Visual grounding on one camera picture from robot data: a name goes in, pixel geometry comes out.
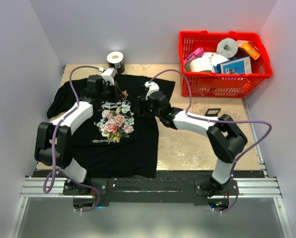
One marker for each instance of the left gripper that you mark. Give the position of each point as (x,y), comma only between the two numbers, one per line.
(115,89)

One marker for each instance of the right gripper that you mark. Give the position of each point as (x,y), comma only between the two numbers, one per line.
(142,102)

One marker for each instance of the black floral t-shirt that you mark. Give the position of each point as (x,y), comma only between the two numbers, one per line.
(115,142)

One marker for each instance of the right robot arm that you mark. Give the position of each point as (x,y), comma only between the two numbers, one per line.
(225,137)

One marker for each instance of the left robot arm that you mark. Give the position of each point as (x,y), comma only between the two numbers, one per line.
(54,142)

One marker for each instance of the black brooch display box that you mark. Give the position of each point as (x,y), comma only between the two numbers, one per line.
(212,112)

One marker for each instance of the black wrapped paper roll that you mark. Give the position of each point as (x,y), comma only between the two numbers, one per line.
(116,60)

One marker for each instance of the red plastic basket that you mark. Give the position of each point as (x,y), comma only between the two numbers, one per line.
(221,83)

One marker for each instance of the pink package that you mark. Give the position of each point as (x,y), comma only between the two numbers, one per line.
(197,53)

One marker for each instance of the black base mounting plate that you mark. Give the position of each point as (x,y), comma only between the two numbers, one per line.
(166,187)

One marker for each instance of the white paper roll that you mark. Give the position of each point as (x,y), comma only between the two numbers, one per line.
(214,58)

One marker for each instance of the grey toilet paper roll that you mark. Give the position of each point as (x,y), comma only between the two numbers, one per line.
(227,48)

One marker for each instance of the blue white box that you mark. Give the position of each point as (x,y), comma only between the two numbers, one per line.
(235,66)

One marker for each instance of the orange carton box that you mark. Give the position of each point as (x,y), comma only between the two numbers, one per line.
(249,48)

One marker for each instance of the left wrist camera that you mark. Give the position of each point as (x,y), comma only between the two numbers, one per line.
(109,74)

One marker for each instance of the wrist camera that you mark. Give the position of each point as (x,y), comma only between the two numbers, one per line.
(109,74)
(151,88)

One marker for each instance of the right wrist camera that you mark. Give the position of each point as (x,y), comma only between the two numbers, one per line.
(151,88)

